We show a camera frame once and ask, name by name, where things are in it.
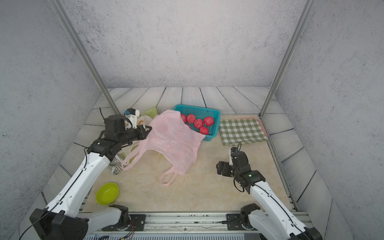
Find white plastic bag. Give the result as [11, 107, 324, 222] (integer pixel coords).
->
[131, 116, 153, 126]

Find green checkered cloth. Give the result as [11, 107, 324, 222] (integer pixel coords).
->
[219, 118, 268, 146]

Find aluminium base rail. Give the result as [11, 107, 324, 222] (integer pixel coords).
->
[59, 211, 319, 240]

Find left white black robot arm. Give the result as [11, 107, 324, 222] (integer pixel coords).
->
[30, 115, 152, 240]

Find lime green plastic cup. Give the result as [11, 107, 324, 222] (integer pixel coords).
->
[96, 183, 120, 206]

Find aluminium frame post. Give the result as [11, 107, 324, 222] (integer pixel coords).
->
[49, 0, 120, 115]
[259, 0, 316, 119]

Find left aluminium frame post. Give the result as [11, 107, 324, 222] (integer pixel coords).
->
[49, 0, 120, 115]

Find pink strawberry plastic bag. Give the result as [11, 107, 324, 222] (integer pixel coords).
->
[122, 110, 205, 186]

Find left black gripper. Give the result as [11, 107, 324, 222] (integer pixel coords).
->
[117, 124, 153, 147]

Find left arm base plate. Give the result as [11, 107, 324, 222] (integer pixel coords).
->
[102, 214, 147, 232]

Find red apple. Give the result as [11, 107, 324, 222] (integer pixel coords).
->
[187, 114, 196, 124]
[200, 127, 210, 135]
[194, 119, 204, 129]
[181, 114, 187, 123]
[204, 117, 215, 127]

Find teal plastic basket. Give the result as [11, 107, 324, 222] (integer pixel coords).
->
[174, 105, 221, 142]

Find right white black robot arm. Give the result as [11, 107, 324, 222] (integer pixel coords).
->
[216, 147, 323, 240]

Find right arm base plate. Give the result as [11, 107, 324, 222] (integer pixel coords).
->
[221, 213, 250, 231]

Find right aluminium frame post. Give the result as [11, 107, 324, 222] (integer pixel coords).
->
[259, 0, 316, 119]

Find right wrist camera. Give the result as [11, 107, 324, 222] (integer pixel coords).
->
[229, 147, 239, 166]

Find yellow-green avocado plastic bag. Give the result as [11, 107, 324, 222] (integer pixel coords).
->
[129, 107, 158, 164]

